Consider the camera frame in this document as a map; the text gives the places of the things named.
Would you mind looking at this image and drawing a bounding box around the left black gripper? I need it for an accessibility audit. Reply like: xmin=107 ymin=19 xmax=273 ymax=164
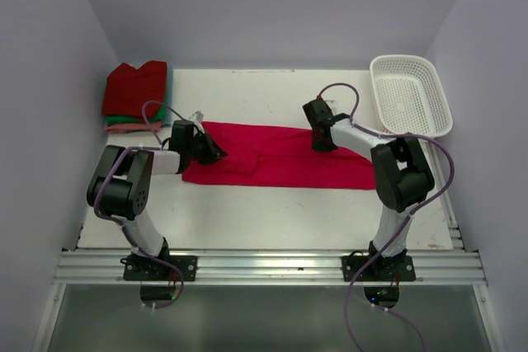
xmin=186 ymin=129 xmax=227 ymax=166

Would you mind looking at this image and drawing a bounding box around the pink red t shirt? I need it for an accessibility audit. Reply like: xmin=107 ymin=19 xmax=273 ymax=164
xmin=181 ymin=122 xmax=375 ymax=190

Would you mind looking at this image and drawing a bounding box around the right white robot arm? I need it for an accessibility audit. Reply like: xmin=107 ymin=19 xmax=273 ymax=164
xmin=303 ymin=98 xmax=435 ymax=280

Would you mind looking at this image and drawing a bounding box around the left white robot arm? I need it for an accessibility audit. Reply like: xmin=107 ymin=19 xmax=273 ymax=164
xmin=87 ymin=120 xmax=228 ymax=280

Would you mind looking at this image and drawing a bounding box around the blue folded shirt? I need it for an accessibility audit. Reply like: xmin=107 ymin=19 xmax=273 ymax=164
xmin=162 ymin=63 xmax=173 ymax=127

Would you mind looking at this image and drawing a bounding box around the salmon folded shirt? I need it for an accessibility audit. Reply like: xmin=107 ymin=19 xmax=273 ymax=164
xmin=104 ymin=121 xmax=163 ymax=134

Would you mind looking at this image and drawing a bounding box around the white plastic basket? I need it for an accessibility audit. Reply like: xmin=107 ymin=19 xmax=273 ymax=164
xmin=370 ymin=54 xmax=453 ymax=138

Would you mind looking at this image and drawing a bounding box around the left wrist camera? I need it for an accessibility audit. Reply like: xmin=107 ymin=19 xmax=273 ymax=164
xmin=190 ymin=110 xmax=204 ymax=124

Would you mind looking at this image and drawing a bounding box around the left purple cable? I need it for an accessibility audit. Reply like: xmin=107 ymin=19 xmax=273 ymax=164
xmin=92 ymin=100 xmax=195 ymax=310

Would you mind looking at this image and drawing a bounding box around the purple cable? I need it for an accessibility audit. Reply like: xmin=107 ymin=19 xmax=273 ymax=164
xmin=92 ymin=100 xmax=195 ymax=310
xmin=319 ymin=82 xmax=457 ymax=352

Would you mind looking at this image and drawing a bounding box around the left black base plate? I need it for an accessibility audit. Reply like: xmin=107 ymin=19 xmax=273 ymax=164
xmin=120 ymin=254 xmax=198 ymax=282

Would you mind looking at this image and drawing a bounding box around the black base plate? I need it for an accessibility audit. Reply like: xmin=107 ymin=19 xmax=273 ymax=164
xmin=341 ymin=255 xmax=417 ymax=282
xmin=120 ymin=254 xmax=198 ymax=282

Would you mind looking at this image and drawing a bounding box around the aluminium mounting rail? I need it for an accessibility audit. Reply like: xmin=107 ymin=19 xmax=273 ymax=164
xmin=53 ymin=249 xmax=487 ymax=286

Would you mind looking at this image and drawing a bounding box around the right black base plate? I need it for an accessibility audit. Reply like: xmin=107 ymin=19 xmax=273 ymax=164
xmin=341 ymin=255 xmax=417 ymax=282

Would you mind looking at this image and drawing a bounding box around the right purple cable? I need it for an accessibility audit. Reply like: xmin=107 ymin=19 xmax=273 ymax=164
xmin=319 ymin=82 xmax=457 ymax=352

